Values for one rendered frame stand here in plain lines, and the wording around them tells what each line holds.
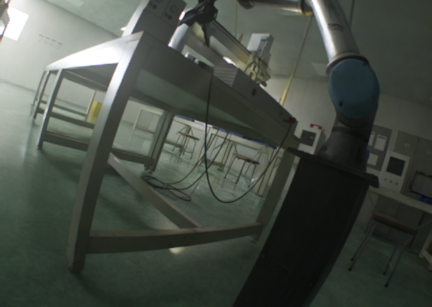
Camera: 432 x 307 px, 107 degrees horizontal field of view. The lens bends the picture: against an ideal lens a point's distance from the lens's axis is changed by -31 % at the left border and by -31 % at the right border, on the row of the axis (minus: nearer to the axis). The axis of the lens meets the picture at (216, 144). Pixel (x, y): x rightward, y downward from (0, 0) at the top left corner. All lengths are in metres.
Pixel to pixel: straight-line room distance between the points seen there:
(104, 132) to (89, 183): 0.14
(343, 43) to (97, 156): 0.67
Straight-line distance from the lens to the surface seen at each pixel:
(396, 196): 3.17
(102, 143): 0.61
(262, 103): 1.11
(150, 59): 0.63
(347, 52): 0.58
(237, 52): 1.59
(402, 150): 4.69
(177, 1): 1.35
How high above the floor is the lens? 0.55
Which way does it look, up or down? 1 degrees down
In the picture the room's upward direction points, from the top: 21 degrees clockwise
